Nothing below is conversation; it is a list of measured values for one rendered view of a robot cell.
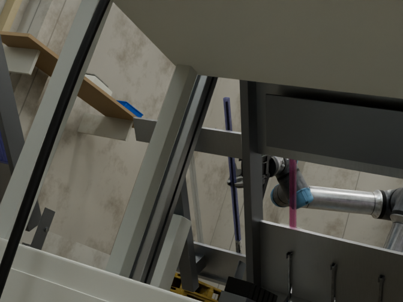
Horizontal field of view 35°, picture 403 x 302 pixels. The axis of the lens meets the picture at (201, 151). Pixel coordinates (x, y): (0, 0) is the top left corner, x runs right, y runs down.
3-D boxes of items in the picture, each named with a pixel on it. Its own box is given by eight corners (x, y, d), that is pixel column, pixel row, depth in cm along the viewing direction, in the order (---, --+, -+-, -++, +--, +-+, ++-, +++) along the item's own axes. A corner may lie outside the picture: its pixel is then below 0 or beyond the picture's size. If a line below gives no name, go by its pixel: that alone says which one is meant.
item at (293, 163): (289, 281, 156) (291, 278, 158) (294, 283, 156) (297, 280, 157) (288, 85, 136) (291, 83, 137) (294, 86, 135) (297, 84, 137)
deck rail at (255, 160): (246, 297, 159) (258, 283, 164) (253, 299, 158) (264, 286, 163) (236, 12, 130) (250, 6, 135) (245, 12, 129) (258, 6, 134)
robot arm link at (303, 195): (307, 202, 202) (291, 172, 203) (319, 198, 191) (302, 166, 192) (286, 213, 200) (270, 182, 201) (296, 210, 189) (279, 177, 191)
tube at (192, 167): (201, 270, 187) (202, 268, 188) (204, 271, 186) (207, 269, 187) (182, 111, 166) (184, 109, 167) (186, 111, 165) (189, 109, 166)
